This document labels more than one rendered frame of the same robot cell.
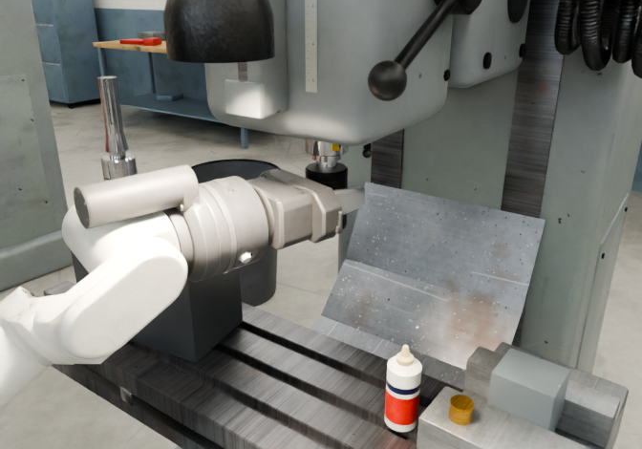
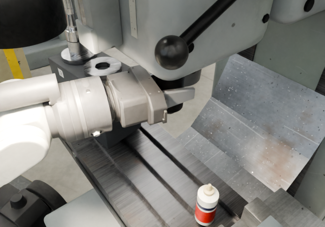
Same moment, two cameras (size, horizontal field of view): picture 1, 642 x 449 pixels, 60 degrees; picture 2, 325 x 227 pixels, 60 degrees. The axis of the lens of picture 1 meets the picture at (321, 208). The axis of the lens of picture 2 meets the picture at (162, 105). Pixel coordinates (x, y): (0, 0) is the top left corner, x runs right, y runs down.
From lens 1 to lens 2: 0.25 m
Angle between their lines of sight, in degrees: 22
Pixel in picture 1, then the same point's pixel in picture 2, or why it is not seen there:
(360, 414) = (184, 204)
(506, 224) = (316, 101)
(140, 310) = (16, 167)
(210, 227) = (66, 118)
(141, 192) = (16, 96)
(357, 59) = (161, 21)
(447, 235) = (274, 98)
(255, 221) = (101, 114)
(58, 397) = not seen: hidden behind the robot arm
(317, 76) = (137, 27)
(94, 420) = not seen: hidden behind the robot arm
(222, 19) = not seen: outside the picture
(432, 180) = (273, 60)
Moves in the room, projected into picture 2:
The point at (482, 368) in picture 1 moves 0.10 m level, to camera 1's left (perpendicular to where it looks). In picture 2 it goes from (252, 215) to (193, 200)
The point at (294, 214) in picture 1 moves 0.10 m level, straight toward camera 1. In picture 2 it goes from (132, 109) to (104, 162)
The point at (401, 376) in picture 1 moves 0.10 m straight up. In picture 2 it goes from (203, 201) to (208, 166)
